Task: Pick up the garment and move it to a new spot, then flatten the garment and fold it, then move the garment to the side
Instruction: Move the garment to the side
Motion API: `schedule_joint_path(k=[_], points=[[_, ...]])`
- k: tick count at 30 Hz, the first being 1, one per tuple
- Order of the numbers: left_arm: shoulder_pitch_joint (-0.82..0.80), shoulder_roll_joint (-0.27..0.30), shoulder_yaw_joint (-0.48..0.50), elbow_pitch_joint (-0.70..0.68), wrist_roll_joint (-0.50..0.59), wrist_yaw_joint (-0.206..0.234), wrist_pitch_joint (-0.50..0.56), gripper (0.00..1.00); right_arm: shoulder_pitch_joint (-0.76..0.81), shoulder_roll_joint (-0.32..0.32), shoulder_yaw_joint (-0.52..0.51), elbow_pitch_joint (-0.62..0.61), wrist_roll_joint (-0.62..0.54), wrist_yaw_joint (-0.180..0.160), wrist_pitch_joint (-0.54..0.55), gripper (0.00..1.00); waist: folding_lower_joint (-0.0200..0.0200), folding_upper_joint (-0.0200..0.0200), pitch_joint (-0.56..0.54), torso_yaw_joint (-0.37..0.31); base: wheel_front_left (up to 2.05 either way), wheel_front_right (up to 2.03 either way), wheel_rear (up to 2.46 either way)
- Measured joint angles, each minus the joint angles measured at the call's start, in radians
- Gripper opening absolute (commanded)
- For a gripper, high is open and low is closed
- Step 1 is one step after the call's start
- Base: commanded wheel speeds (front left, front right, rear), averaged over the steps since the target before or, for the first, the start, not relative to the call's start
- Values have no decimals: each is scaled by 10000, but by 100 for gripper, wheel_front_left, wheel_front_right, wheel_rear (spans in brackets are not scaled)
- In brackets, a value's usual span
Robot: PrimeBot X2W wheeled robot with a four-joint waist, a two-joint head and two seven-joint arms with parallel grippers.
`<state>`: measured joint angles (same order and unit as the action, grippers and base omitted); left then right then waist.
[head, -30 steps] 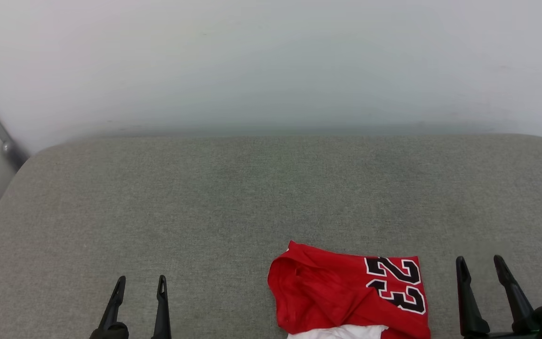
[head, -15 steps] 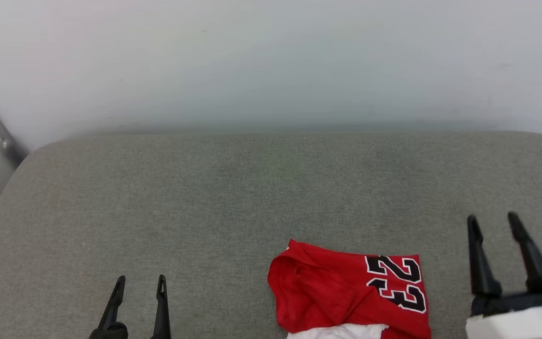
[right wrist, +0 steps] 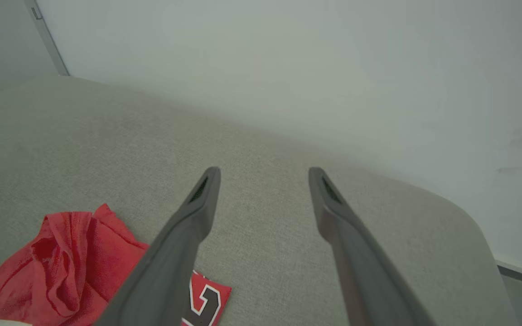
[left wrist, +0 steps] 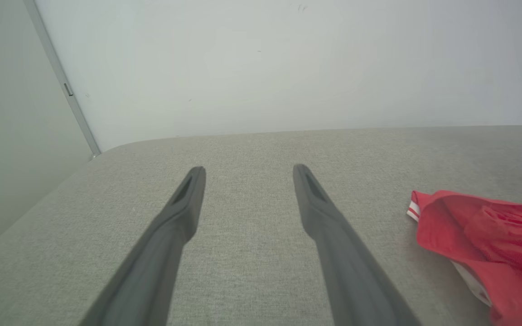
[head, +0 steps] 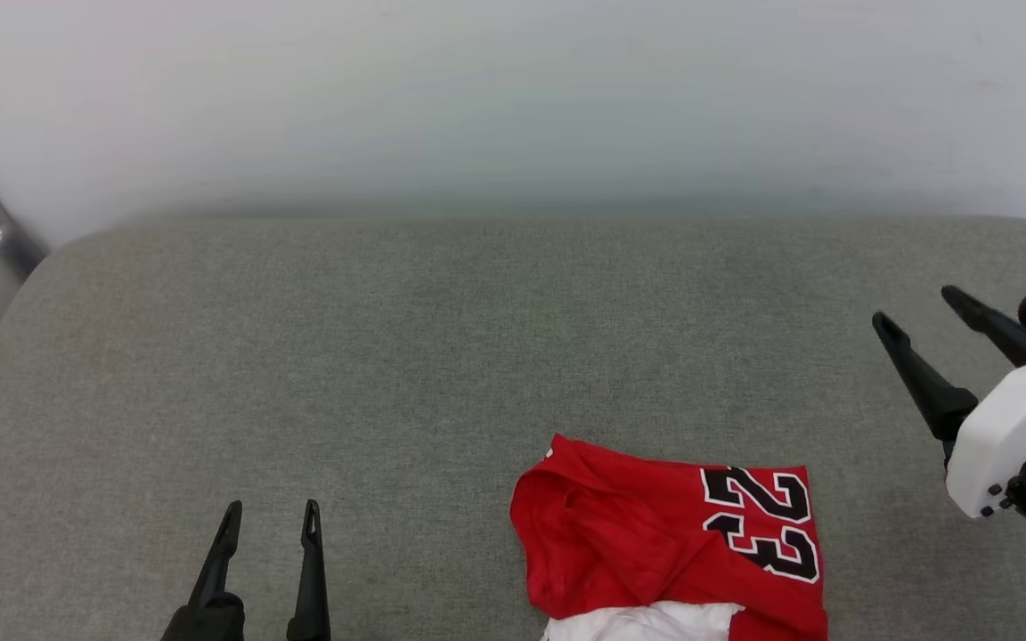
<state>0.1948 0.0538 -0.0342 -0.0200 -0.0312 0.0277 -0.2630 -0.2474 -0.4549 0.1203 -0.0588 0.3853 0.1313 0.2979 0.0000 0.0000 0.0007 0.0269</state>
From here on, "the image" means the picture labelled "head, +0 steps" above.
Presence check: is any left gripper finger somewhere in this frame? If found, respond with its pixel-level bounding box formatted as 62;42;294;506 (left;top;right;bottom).
186;500;245;615
287;499;333;641

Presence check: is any red white basketball jersey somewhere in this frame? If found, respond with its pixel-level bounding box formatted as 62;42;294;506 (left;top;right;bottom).
509;434;830;641

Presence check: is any grey fabric sofa seat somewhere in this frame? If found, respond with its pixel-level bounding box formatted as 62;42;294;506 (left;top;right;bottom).
0;216;1026;641

